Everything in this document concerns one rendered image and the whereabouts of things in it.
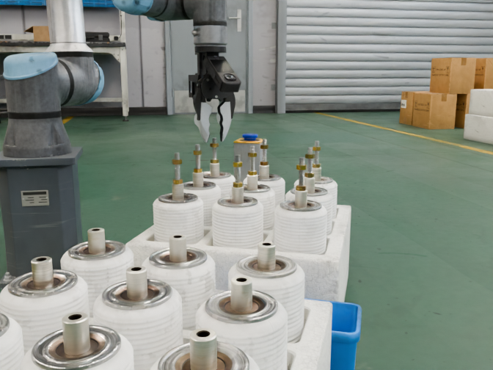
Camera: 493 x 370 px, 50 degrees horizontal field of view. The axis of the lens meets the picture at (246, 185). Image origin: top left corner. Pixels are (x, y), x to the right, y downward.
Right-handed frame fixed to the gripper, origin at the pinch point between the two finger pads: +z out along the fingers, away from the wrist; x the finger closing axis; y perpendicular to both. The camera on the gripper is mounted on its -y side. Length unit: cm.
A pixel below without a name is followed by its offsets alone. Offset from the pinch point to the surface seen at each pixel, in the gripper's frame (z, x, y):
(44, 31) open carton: -52, -20, 460
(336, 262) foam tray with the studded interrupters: 16.5, -2.8, -43.2
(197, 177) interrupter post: 7.1, 8.2, -9.3
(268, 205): 11.8, -2.6, -20.6
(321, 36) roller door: -54, -321, 420
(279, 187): 10.7, -10.4, -11.7
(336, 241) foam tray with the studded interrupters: 16.3, -9.2, -34.5
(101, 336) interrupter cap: 9, 40, -65
